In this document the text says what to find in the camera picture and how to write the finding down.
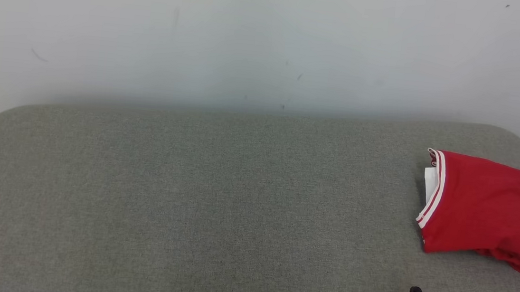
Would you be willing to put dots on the red and white shirt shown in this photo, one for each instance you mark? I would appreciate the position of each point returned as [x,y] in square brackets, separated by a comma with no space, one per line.
[488,206]

